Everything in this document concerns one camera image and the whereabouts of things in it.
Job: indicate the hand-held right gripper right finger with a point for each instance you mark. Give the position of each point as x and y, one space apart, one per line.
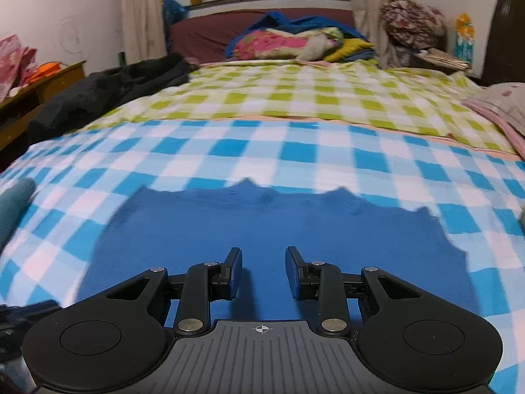
292 273

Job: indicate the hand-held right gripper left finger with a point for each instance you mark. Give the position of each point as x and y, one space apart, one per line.
234 273

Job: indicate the blue yellow-striped knit sweater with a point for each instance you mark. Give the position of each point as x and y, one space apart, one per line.
262 221

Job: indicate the teal cloth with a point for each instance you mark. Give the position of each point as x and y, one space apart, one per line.
14 205

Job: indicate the blue checkered plastic sheet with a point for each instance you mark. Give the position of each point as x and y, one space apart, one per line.
123 160

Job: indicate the black jacket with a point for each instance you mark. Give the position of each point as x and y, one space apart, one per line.
94 90

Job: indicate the pink floral quilt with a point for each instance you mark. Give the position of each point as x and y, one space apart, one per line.
270 43

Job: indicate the yellow cloth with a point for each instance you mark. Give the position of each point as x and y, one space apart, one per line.
352 47

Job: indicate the maroon bed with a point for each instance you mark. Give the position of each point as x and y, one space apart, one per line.
205 35

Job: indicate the wooden desk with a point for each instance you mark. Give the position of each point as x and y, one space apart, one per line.
61 78

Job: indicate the orange cloth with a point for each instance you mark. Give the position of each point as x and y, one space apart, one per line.
47 69

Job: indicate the pile of colourful bedding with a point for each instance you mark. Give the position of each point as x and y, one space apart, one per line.
311 22

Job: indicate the pink floral fabric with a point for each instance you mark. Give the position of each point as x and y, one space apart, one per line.
12 61

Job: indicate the stack of papers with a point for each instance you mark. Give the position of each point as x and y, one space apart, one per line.
443 58

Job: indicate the blue plastic bag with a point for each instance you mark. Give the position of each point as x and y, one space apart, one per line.
172 12

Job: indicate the white red-dotted pillow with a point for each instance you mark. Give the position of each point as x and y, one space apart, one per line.
506 96

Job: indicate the brown floral cloth bundle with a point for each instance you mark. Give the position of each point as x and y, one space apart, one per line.
410 16

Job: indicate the blue and yellow package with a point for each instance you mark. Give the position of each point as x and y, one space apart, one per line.
464 37

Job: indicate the dark wooden headboard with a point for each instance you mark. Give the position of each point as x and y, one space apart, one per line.
506 37

